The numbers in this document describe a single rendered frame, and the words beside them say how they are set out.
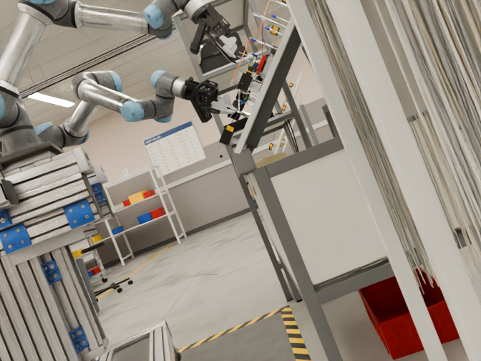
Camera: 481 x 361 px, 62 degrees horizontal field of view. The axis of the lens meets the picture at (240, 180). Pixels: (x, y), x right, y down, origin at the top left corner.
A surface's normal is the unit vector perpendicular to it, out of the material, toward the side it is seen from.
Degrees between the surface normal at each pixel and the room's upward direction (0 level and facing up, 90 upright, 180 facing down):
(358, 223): 90
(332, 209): 90
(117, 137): 90
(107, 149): 90
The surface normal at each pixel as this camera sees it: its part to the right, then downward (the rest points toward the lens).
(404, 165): -0.11, 0.05
